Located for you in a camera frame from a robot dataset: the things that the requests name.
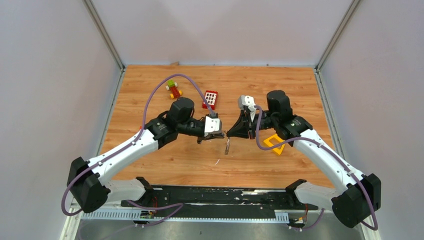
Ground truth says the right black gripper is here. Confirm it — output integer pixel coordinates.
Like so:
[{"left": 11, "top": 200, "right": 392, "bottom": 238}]
[{"left": 226, "top": 109, "right": 278, "bottom": 140}]

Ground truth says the silver keyring with keys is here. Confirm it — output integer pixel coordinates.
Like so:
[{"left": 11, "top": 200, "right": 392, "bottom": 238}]
[{"left": 224, "top": 137, "right": 231, "bottom": 155}]

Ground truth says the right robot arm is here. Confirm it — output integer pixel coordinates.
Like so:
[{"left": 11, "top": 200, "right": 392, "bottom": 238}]
[{"left": 226, "top": 90, "right": 382, "bottom": 231}]

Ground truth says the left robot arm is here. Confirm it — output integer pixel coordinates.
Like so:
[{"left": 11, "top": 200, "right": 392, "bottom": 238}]
[{"left": 64, "top": 97, "right": 225, "bottom": 213}]

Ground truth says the red window toy brick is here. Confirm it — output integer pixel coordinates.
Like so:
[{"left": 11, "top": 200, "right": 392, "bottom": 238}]
[{"left": 204, "top": 90, "right": 218, "bottom": 110}]

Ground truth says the yellow triangular plastic piece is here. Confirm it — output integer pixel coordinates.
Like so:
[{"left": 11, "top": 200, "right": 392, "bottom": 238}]
[{"left": 263, "top": 133, "right": 286, "bottom": 156}]

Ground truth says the colourful toy brick car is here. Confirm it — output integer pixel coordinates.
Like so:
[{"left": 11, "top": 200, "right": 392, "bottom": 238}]
[{"left": 165, "top": 79, "right": 183, "bottom": 99}]

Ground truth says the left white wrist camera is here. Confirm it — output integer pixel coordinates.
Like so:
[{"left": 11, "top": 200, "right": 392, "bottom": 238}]
[{"left": 204, "top": 115, "right": 222, "bottom": 134}]

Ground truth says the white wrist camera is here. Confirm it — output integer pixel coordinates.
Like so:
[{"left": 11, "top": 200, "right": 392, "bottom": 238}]
[
  {"left": 204, "top": 115, "right": 222, "bottom": 134},
  {"left": 237, "top": 95, "right": 257, "bottom": 123}
]

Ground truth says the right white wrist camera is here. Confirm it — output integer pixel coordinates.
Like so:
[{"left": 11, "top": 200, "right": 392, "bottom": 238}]
[{"left": 237, "top": 95, "right": 257, "bottom": 123}]

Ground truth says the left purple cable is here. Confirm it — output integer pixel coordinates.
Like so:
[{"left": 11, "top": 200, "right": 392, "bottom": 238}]
[{"left": 61, "top": 73, "right": 220, "bottom": 229}]

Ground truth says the purple cable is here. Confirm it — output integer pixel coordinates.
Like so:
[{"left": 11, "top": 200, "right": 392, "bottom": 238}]
[
  {"left": 253, "top": 105, "right": 379, "bottom": 232},
  {"left": 61, "top": 73, "right": 220, "bottom": 229}
]

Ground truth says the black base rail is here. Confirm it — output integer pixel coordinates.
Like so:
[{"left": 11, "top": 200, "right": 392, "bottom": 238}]
[{"left": 135, "top": 185, "right": 318, "bottom": 220}]

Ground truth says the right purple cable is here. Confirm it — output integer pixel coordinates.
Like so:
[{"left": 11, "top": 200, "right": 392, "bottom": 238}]
[{"left": 253, "top": 105, "right": 379, "bottom": 232}]

